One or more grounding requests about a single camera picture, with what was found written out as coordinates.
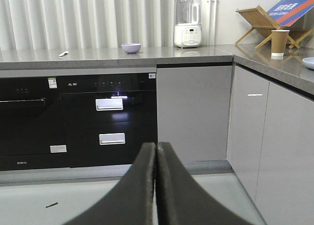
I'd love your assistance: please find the white pleated curtain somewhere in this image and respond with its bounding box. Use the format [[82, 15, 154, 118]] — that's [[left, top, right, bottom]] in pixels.
[[0, 0, 175, 51]]

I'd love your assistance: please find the brown paper cup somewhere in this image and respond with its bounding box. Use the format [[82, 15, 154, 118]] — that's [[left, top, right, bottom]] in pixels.
[[271, 29, 290, 58]]

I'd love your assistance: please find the black drawer sterilizer cabinet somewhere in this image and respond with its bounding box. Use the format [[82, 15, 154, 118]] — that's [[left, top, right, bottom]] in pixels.
[[57, 73, 157, 168]]

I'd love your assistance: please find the grey right cabinet door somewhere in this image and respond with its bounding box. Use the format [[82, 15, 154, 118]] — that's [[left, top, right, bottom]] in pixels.
[[255, 83, 314, 225]]

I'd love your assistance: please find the purple plastic bowl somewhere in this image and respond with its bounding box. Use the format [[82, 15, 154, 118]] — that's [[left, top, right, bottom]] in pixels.
[[121, 43, 141, 54]]

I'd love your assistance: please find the wooden dish rack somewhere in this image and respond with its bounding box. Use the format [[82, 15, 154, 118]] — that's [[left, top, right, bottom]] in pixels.
[[235, 5, 314, 50]]

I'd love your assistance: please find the blue orange sign board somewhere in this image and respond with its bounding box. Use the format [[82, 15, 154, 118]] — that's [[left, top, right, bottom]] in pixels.
[[267, 0, 314, 27]]

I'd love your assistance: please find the light blue plate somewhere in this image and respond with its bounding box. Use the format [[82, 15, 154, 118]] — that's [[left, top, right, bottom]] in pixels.
[[302, 57, 314, 70]]

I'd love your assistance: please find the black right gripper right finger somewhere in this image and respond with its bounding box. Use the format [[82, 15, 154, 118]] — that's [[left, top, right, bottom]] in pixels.
[[157, 142, 249, 225]]

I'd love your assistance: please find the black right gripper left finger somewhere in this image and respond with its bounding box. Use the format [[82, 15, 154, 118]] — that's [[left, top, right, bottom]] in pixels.
[[65, 142, 156, 225]]

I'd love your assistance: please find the grey corner cabinet door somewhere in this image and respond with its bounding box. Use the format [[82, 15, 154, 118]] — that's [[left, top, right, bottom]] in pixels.
[[228, 65, 269, 200]]

